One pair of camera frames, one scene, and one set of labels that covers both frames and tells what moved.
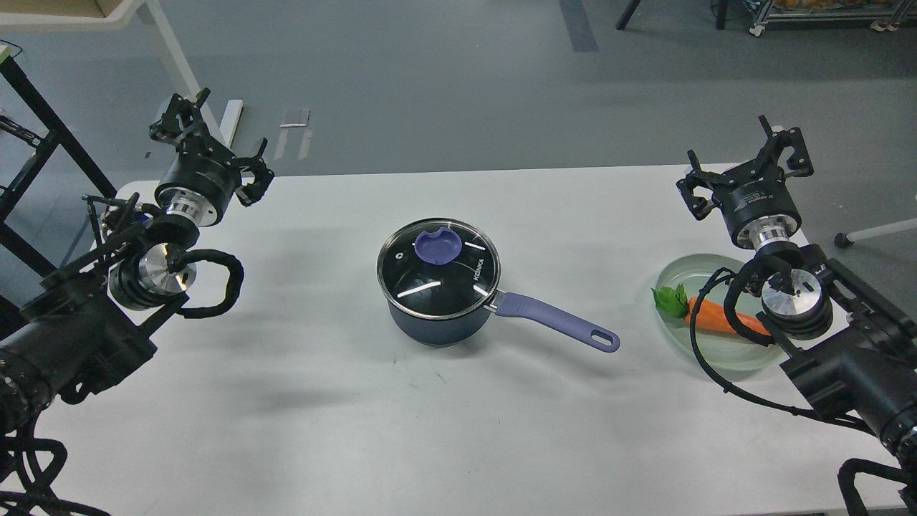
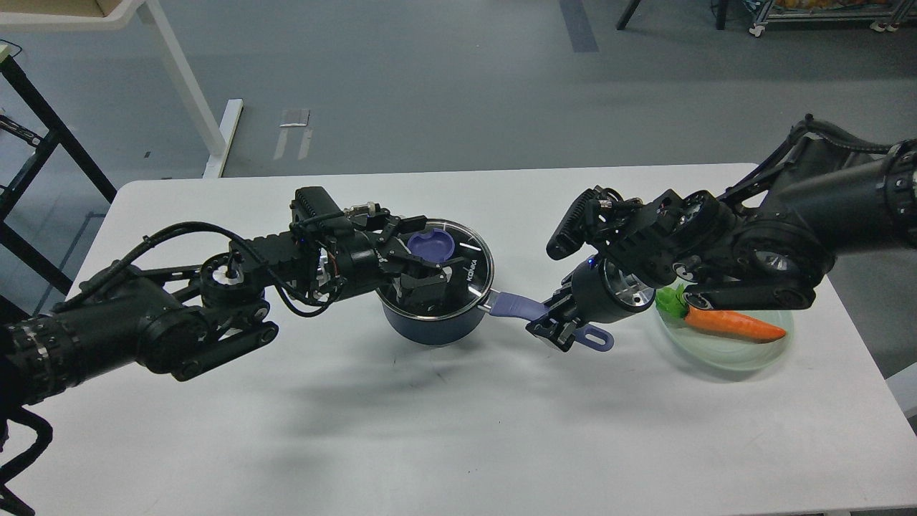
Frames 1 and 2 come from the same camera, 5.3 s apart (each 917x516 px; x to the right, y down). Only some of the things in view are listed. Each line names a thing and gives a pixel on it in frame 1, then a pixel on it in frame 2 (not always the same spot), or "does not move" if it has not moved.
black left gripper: x=204 y=175 → x=356 y=250
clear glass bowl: x=716 y=350 does not move
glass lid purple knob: x=441 y=250 does not move
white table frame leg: x=127 y=15 does not move
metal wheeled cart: x=885 y=15 does not move
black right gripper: x=754 y=199 → x=599 y=292
